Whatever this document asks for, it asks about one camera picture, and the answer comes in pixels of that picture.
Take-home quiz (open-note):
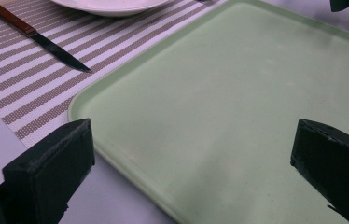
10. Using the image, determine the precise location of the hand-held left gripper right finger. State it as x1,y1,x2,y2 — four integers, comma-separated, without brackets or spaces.
289,118,349,224

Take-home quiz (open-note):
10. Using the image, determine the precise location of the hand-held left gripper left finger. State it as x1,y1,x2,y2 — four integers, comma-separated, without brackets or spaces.
0,118,96,224

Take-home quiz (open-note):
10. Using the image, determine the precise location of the striped woven placemat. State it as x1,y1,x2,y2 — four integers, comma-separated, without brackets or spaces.
0,0,228,149

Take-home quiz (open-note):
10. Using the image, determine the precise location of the light green plastic tray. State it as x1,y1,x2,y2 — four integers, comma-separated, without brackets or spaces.
67,0,349,224

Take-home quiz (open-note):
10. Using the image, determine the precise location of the white plate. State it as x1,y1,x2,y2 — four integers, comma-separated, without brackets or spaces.
50,0,176,18

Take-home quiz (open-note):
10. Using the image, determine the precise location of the wooden-handled table knife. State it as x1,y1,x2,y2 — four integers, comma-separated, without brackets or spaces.
0,2,93,74

